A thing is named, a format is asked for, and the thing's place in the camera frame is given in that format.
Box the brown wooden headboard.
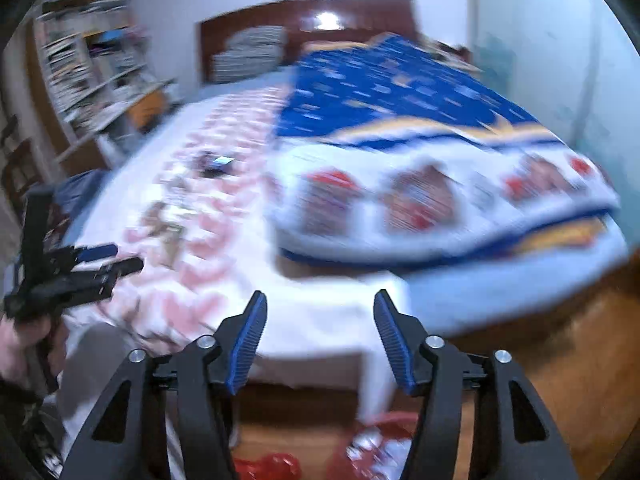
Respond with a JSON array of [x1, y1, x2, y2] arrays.
[[200, 0, 422, 83]]

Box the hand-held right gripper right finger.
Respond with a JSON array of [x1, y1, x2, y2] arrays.
[[373, 289, 581, 480]]

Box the white pink-patterned bed sheet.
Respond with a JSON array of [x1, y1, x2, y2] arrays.
[[65, 72, 416, 418]]

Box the crumpled paper wrapper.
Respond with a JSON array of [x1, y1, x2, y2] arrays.
[[141, 200, 193, 228]]

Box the blue printed fleece blanket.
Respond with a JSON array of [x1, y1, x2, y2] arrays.
[[267, 32, 628, 336]]

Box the red plastic bag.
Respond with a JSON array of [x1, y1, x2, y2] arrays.
[[232, 411, 423, 480]]

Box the crushed blue drink can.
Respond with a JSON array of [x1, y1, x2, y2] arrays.
[[196, 151, 236, 179]]

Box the orange box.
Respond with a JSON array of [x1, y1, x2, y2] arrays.
[[125, 87, 168, 133]]

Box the person's left hand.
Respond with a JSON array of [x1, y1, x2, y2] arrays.
[[0, 316, 52, 378]]

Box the white wooden bookshelf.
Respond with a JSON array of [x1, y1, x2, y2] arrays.
[[25, 0, 178, 163]]

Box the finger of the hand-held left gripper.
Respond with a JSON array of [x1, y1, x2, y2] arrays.
[[74, 243, 119, 264], [95, 257, 145, 287]]

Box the rows of books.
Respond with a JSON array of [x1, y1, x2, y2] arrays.
[[40, 0, 151, 126]]

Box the blue cloth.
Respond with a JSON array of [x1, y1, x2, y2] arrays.
[[52, 169, 108, 221]]

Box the brown paper scrap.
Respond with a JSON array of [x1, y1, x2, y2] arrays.
[[159, 225, 189, 269]]

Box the dark wooden chair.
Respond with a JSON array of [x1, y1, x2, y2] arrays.
[[0, 114, 41, 213]]

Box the grey checked pillow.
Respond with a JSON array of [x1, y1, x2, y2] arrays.
[[212, 25, 287, 84]]

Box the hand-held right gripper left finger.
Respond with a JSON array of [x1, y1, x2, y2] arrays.
[[60, 290, 269, 480]]

